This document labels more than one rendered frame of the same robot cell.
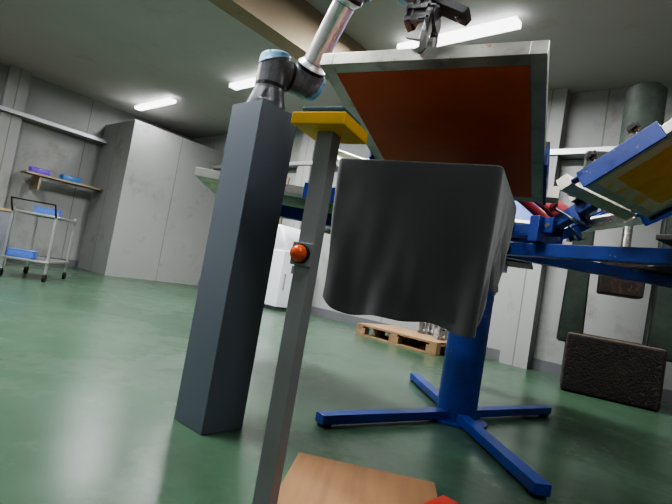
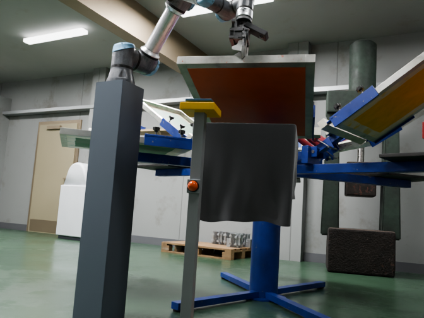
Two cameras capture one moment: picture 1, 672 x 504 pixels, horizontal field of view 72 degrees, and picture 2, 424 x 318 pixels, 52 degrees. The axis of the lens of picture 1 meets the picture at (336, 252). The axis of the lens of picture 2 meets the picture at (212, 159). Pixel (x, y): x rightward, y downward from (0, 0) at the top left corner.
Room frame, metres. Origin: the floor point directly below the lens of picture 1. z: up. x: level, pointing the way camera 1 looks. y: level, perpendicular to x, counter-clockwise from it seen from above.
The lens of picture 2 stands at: (-0.54, 0.36, 0.55)
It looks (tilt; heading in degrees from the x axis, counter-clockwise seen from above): 7 degrees up; 347
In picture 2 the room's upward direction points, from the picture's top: 4 degrees clockwise
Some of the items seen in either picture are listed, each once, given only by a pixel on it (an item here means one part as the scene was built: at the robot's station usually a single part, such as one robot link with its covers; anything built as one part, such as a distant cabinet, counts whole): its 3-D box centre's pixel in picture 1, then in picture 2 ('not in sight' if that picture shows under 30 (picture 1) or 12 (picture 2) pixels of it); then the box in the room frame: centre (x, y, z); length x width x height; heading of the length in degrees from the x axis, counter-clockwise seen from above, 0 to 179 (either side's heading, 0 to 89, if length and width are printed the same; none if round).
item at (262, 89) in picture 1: (267, 98); (121, 76); (1.76, 0.36, 1.25); 0.15 x 0.15 x 0.10
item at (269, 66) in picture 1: (274, 69); (124, 55); (1.77, 0.35, 1.37); 0.13 x 0.12 x 0.14; 123
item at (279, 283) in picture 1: (282, 267); (84, 200); (7.10, 0.77, 0.63); 0.64 x 0.57 x 1.27; 49
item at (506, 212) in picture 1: (493, 260); (291, 179); (1.34, -0.46, 0.74); 0.46 x 0.04 x 0.42; 154
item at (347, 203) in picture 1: (402, 241); (240, 173); (1.22, -0.17, 0.74); 0.45 x 0.03 x 0.43; 64
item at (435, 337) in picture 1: (412, 330); (209, 242); (5.43, -1.03, 0.16); 1.12 x 0.78 x 0.32; 49
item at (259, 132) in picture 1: (237, 264); (110, 198); (1.76, 0.36, 0.60); 0.18 x 0.18 x 1.20; 49
